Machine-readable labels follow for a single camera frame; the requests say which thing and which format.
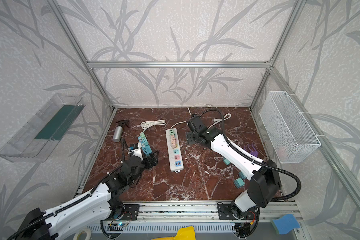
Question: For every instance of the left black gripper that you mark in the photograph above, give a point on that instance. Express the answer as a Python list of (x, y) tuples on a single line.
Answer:
[(150, 157)]

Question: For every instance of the purple pink toy fork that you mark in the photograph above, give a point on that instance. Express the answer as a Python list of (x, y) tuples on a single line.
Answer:
[(252, 150)]

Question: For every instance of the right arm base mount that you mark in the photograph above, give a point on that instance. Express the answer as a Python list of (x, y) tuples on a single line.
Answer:
[(230, 212)]

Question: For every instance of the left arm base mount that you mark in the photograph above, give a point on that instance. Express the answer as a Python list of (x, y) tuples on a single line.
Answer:
[(128, 212)]

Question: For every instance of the clear plastic wall tray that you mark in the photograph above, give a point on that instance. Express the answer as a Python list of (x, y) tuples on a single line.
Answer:
[(38, 138)]

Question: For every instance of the yellow plastic object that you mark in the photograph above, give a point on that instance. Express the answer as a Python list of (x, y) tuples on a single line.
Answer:
[(187, 233)]

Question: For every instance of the long white power strip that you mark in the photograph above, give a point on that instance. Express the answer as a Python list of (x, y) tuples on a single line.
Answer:
[(175, 157)]

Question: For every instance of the blue sponge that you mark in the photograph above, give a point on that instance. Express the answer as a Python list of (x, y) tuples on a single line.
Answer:
[(285, 224)]

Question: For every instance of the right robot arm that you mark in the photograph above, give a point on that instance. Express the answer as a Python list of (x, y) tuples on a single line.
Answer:
[(263, 176)]

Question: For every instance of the teal plug adapter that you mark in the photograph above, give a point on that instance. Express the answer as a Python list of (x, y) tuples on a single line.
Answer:
[(239, 183), (226, 161), (242, 175)]

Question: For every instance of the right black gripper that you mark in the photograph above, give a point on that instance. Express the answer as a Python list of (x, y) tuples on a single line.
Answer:
[(193, 125)]

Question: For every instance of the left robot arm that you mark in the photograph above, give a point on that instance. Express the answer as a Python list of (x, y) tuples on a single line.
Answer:
[(99, 203)]

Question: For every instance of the silver spray bottle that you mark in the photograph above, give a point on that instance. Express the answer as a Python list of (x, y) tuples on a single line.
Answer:
[(119, 130)]

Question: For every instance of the white tape roll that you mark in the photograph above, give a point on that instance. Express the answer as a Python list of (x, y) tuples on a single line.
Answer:
[(86, 233)]

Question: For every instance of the white wire basket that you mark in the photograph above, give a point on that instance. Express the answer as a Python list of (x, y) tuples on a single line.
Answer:
[(291, 136)]

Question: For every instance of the teal power strip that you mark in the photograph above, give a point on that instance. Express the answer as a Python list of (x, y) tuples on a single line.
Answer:
[(146, 148)]

